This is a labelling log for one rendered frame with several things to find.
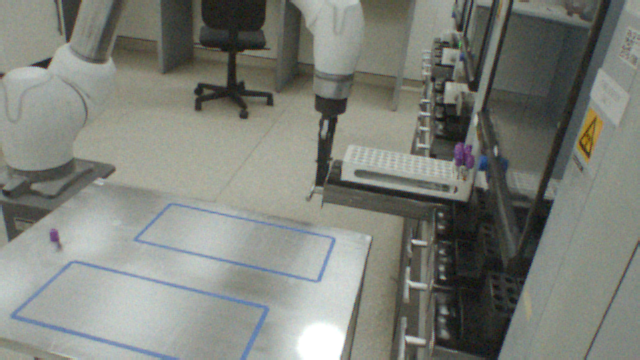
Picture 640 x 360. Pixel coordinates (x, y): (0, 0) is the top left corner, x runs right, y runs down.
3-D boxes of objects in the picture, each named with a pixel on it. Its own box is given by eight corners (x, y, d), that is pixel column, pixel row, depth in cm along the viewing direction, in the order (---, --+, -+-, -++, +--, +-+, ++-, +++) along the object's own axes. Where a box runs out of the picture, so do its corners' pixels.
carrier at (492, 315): (497, 348, 79) (508, 318, 76) (483, 345, 79) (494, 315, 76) (491, 299, 89) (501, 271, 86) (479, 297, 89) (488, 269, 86)
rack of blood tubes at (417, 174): (464, 187, 129) (470, 165, 126) (467, 207, 121) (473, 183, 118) (346, 167, 133) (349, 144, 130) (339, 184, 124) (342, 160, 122)
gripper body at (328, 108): (345, 102, 116) (340, 141, 120) (350, 91, 123) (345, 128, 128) (312, 97, 117) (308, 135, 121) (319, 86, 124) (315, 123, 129)
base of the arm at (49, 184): (-27, 194, 124) (-32, 173, 122) (35, 156, 144) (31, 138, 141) (43, 208, 122) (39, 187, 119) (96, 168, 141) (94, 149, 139)
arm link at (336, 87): (357, 67, 121) (353, 92, 124) (318, 61, 122) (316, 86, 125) (351, 78, 113) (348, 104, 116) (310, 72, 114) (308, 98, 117)
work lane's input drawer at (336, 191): (602, 233, 130) (615, 201, 125) (619, 265, 118) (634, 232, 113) (314, 181, 139) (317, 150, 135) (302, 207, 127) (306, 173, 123)
